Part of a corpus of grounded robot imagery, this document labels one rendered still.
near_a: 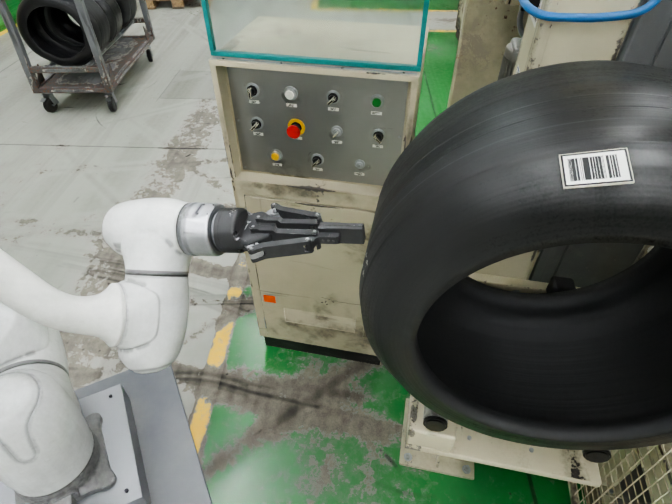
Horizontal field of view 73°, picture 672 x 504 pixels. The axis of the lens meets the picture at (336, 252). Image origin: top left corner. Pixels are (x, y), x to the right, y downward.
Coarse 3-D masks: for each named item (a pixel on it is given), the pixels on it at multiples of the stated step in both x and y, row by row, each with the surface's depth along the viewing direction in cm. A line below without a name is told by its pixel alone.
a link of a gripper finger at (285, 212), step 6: (276, 204) 77; (276, 210) 76; (282, 210) 75; (288, 210) 75; (294, 210) 75; (300, 210) 75; (306, 210) 74; (282, 216) 76; (288, 216) 75; (294, 216) 75; (300, 216) 74; (306, 216) 74; (312, 216) 73; (318, 216) 73
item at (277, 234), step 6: (252, 228) 71; (258, 228) 71; (264, 228) 71; (270, 228) 71; (276, 228) 71; (276, 234) 71; (282, 234) 71; (288, 234) 70; (294, 234) 70; (300, 234) 70; (306, 234) 70; (312, 234) 69; (318, 234) 70; (276, 240) 72; (318, 246) 71
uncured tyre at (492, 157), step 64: (576, 64) 58; (640, 64) 57; (448, 128) 61; (512, 128) 51; (576, 128) 47; (640, 128) 45; (384, 192) 71; (448, 192) 52; (512, 192) 48; (576, 192) 45; (640, 192) 43; (384, 256) 59; (448, 256) 53; (512, 256) 50; (384, 320) 63; (448, 320) 96; (512, 320) 97; (576, 320) 93; (640, 320) 86; (448, 384) 85; (512, 384) 89; (576, 384) 86; (640, 384) 79; (576, 448) 75
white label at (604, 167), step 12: (564, 156) 45; (576, 156) 45; (588, 156) 44; (600, 156) 44; (612, 156) 44; (624, 156) 43; (564, 168) 45; (576, 168) 44; (588, 168) 44; (600, 168) 44; (612, 168) 43; (624, 168) 43; (564, 180) 44; (576, 180) 44; (588, 180) 43; (600, 180) 43; (612, 180) 43; (624, 180) 42
